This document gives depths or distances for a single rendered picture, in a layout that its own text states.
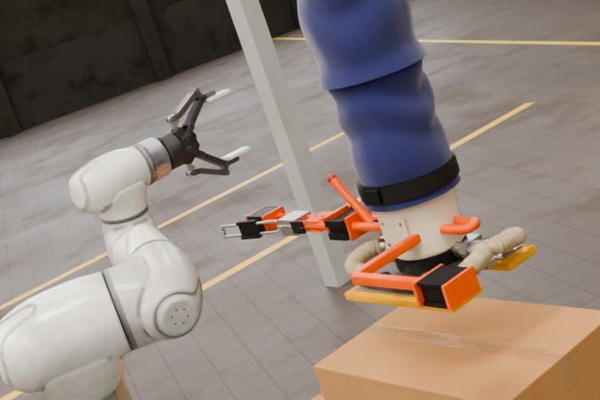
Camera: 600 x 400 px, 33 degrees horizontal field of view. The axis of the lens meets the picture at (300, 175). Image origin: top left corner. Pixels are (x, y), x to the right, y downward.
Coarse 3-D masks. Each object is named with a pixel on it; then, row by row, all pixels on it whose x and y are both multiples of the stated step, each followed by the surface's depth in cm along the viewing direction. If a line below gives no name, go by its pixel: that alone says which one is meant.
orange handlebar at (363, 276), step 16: (272, 224) 264; (304, 224) 253; (320, 224) 249; (352, 224) 239; (368, 224) 235; (448, 224) 215; (464, 224) 212; (416, 240) 216; (384, 256) 210; (352, 272) 207; (368, 272) 207; (400, 288) 194
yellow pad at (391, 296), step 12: (360, 288) 230; (372, 288) 227; (384, 288) 225; (480, 288) 211; (360, 300) 228; (372, 300) 225; (384, 300) 221; (396, 300) 218; (408, 300) 215; (468, 300) 208
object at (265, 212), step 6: (258, 210) 274; (264, 210) 272; (270, 210) 270; (276, 210) 269; (282, 210) 270; (246, 216) 272; (252, 216) 270; (258, 216) 268; (264, 216) 267; (270, 216) 268; (276, 216) 269; (264, 228) 268; (270, 228) 268; (276, 228) 269
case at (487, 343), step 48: (384, 336) 247; (432, 336) 238; (480, 336) 230; (528, 336) 222; (576, 336) 215; (336, 384) 240; (384, 384) 224; (432, 384) 215; (480, 384) 209; (528, 384) 202; (576, 384) 211
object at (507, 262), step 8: (512, 248) 222; (520, 248) 222; (528, 248) 221; (536, 248) 222; (496, 256) 221; (504, 256) 219; (512, 256) 219; (520, 256) 218; (528, 256) 220; (496, 264) 219; (504, 264) 217; (512, 264) 217
